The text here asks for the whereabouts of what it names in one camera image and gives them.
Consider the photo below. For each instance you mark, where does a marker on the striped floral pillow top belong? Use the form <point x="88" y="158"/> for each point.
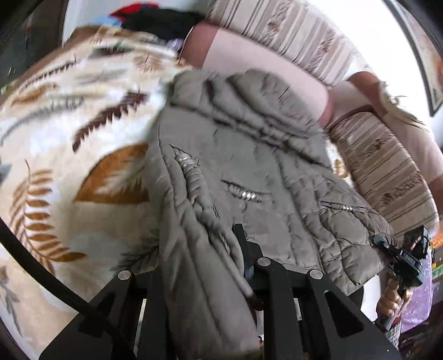
<point x="296" y="31"/>

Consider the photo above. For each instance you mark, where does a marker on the pink rolled bolster blanket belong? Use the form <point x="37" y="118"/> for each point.
<point x="212" y="48"/>

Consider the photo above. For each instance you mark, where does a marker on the red garment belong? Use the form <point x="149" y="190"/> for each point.
<point x="124" y="12"/>

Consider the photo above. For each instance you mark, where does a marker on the striped floral cushion right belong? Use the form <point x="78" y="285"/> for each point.
<point x="384" y="173"/>

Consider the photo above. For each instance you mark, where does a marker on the grey puffer hooded jacket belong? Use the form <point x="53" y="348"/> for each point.
<point x="243" y="149"/>

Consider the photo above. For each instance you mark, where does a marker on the purple patterned cloth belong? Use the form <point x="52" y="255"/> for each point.
<point x="418" y="309"/>

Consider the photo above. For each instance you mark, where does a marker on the leaf pattern fleece blanket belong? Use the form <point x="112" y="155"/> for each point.
<point x="69" y="138"/>

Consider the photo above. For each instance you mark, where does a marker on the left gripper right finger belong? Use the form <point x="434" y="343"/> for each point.
<point x="275" y="301"/>

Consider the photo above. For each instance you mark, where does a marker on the black clothing pile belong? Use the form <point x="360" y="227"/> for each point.
<point x="165" y="24"/>

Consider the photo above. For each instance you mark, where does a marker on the right hand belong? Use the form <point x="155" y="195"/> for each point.
<point x="391" y="303"/>

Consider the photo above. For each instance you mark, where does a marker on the light blue garment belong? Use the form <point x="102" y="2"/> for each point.
<point x="108" y="21"/>

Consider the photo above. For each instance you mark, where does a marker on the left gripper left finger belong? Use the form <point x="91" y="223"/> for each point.
<point x="139" y="315"/>

